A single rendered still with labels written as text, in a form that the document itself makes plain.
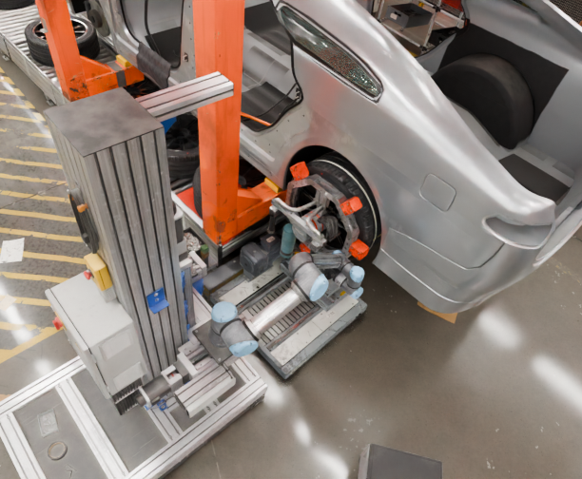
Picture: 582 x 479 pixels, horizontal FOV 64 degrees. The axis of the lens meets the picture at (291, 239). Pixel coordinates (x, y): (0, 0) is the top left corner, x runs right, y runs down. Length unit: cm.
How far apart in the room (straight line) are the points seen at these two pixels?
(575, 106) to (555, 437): 220
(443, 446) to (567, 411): 95
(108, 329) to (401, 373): 207
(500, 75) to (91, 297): 300
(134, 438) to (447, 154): 216
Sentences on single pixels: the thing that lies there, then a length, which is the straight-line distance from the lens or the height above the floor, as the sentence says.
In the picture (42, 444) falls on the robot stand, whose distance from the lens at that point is 295.
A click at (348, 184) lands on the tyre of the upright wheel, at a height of 117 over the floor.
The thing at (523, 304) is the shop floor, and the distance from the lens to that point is 412.
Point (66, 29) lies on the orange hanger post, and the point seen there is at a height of 112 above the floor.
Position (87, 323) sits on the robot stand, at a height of 123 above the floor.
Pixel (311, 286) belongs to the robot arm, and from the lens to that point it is 207.
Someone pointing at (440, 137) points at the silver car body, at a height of 169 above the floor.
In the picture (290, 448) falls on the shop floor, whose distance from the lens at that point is 302.
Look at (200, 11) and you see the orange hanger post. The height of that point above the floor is 198.
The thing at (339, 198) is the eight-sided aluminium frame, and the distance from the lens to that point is 259.
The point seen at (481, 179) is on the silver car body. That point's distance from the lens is 217.
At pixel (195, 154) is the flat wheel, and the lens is 374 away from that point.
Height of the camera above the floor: 288
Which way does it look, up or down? 49 degrees down
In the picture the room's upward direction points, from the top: 10 degrees clockwise
